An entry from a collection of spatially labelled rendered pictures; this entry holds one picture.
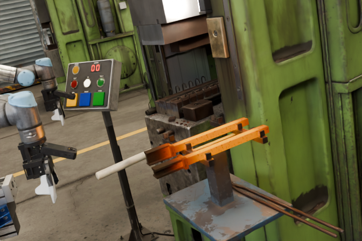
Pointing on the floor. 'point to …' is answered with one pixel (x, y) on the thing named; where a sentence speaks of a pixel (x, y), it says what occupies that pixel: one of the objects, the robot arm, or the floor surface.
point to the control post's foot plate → (139, 235)
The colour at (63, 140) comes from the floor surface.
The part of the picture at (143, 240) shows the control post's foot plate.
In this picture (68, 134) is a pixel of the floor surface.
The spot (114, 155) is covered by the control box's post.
